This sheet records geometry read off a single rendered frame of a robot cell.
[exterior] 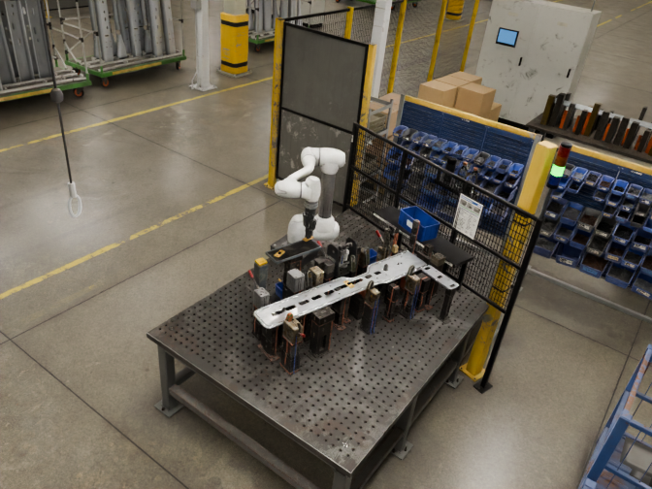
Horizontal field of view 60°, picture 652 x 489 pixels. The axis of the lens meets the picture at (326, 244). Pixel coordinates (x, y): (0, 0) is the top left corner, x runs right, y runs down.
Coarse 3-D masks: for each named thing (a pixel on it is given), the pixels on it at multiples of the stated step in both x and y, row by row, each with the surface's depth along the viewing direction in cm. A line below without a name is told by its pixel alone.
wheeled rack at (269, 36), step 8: (304, 0) 1329; (256, 8) 1192; (248, 32) 1270; (264, 32) 1277; (272, 32) 1270; (248, 40) 1235; (256, 40) 1225; (264, 40) 1237; (272, 40) 1257; (256, 48) 1241
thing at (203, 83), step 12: (192, 0) 919; (204, 0) 925; (204, 12) 935; (204, 24) 945; (204, 36) 955; (204, 48) 964; (204, 60) 975; (204, 72) 986; (192, 84) 991; (204, 84) 997
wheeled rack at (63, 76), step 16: (0, 0) 780; (48, 16) 898; (64, 32) 885; (80, 32) 856; (64, 64) 926; (16, 80) 848; (32, 80) 863; (48, 80) 879; (64, 80) 876; (80, 80) 893; (0, 96) 803; (16, 96) 817; (80, 96) 905
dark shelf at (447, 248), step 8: (384, 208) 469; (392, 208) 471; (376, 216) 460; (384, 216) 457; (392, 216) 458; (392, 224) 448; (400, 232) 443; (408, 232) 440; (416, 240) 431; (432, 240) 433; (440, 240) 434; (440, 248) 423; (448, 248) 424; (456, 248) 425; (448, 256) 415; (456, 256) 416; (464, 256) 417; (472, 256) 418; (448, 264) 411; (456, 264) 407
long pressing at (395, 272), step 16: (400, 256) 414; (416, 256) 417; (368, 272) 393; (384, 272) 396; (400, 272) 397; (320, 288) 372; (352, 288) 376; (272, 304) 353; (288, 304) 355; (320, 304) 359; (272, 320) 341
